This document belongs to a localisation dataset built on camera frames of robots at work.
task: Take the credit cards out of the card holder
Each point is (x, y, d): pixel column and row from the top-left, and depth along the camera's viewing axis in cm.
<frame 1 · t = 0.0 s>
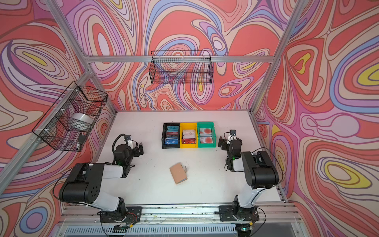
left hand: (135, 142, 94), fingers open
right hand: (228, 139, 97), fingers open
tan leather card holder: (178, 173, 89), on the table
black plastic bin: (170, 138, 104), point 2 cm above the table
yellow plastic bin: (188, 135, 106), point 2 cm above the table
green plastic bin: (207, 135, 105), point 2 cm above the table

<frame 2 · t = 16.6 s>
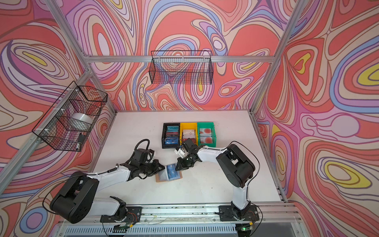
left hand: (166, 167, 87), fingers closed
right hand: (177, 172, 87), fingers closed
tan leather card holder: (162, 176, 86), point 3 cm above the table
blue credit card: (172, 174, 88), point 2 cm above the table
the other named things where they were.

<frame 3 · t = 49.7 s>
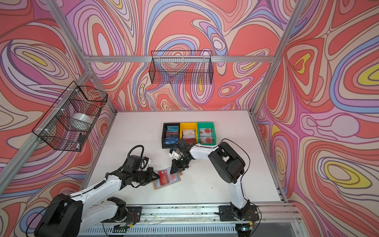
left hand: (160, 176, 83), fingers closed
right hand: (173, 175, 87), fingers closed
red credit card: (164, 177, 86), point 3 cm above the table
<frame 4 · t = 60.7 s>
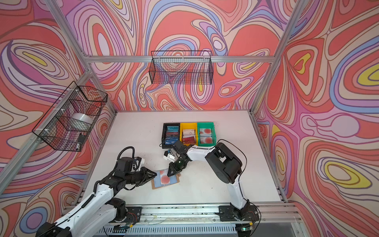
left hand: (157, 174, 80), fingers closed
right hand: (171, 177, 86), fingers closed
